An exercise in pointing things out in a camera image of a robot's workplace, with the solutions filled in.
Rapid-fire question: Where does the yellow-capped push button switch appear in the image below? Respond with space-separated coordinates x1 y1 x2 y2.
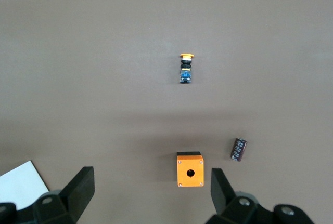
178 53 195 85

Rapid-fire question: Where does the orange button enclosure box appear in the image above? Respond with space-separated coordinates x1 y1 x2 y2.
176 151 205 188

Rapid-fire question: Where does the white drawer cabinet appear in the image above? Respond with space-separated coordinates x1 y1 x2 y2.
0 160 50 209

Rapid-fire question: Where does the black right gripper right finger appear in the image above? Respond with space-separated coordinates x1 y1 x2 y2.
207 168 273 224

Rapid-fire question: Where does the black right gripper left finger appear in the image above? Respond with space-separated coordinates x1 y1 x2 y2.
33 166 95 224

